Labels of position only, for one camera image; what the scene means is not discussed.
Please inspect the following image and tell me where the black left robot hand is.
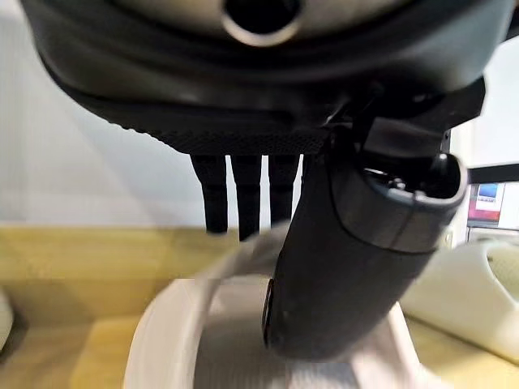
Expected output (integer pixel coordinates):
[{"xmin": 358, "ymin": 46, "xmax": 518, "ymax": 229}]
[{"xmin": 19, "ymin": 0, "xmax": 517, "ymax": 361}]

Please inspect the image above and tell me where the pale pink slipper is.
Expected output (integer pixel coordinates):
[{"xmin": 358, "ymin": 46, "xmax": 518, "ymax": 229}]
[{"xmin": 123, "ymin": 220, "xmax": 447, "ymax": 389}]

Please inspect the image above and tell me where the computer monitor screen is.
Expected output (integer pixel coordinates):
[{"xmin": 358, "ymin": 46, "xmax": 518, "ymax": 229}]
[{"xmin": 465, "ymin": 182, "xmax": 508, "ymax": 229}]

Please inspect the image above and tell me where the cream slipper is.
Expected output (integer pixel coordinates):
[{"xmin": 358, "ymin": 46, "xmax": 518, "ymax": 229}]
[{"xmin": 399, "ymin": 237, "xmax": 519, "ymax": 365}]

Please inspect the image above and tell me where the white slipper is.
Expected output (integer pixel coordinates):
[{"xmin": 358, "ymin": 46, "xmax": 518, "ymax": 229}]
[{"xmin": 0, "ymin": 285, "xmax": 18, "ymax": 358}]

